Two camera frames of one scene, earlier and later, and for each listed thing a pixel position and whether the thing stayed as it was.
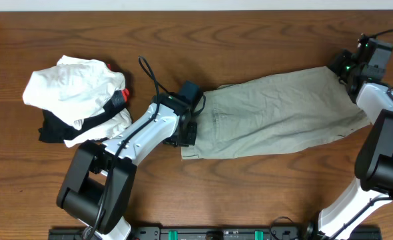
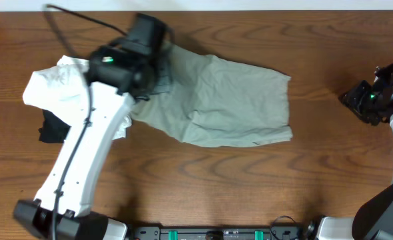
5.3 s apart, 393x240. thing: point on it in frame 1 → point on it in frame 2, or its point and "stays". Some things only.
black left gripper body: [190, 132] → [163, 71]
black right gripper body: [344, 65] → [366, 103]
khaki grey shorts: [308, 107] → [213, 102]
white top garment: [73, 89] stays
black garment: [56, 129] stays
